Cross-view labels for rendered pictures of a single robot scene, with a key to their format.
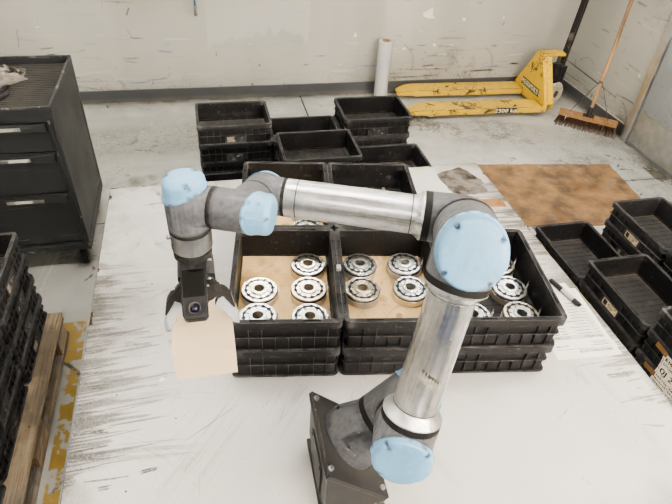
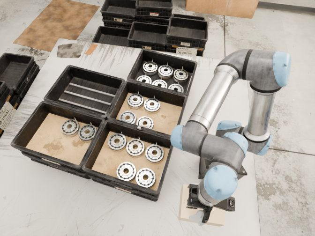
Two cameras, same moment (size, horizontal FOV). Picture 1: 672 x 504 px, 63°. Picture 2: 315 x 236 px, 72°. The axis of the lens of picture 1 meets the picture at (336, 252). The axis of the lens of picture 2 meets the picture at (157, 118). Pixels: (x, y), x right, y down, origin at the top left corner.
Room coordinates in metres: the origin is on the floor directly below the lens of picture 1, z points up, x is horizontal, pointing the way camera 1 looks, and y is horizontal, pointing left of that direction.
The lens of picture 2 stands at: (0.89, 0.47, 1.96)
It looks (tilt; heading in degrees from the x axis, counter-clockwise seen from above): 59 degrees down; 291
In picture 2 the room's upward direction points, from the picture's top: 4 degrees clockwise
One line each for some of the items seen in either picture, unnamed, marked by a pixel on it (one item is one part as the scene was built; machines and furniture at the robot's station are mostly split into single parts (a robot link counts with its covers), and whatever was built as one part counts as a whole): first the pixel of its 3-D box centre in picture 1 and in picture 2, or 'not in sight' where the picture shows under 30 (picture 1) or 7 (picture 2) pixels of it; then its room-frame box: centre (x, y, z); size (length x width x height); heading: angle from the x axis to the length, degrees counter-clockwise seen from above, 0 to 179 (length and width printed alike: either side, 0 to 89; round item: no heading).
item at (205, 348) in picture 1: (204, 334); (201, 205); (0.76, 0.26, 1.08); 0.16 x 0.12 x 0.07; 15
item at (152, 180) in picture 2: (257, 316); (145, 177); (1.03, 0.20, 0.86); 0.10 x 0.10 x 0.01
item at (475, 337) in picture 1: (488, 285); (162, 77); (1.22, -0.46, 0.87); 0.40 x 0.30 x 0.11; 7
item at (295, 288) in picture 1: (308, 289); (135, 147); (1.16, 0.07, 0.86); 0.10 x 0.10 x 0.01
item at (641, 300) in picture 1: (630, 316); (148, 45); (1.71, -1.28, 0.31); 0.40 x 0.30 x 0.34; 15
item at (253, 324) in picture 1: (285, 273); (130, 154); (1.15, 0.14, 0.92); 0.40 x 0.30 x 0.02; 7
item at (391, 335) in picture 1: (388, 286); (148, 112); (1.18, -0.16, 0.87); 0.40 x 0.30 x 0.11; 7
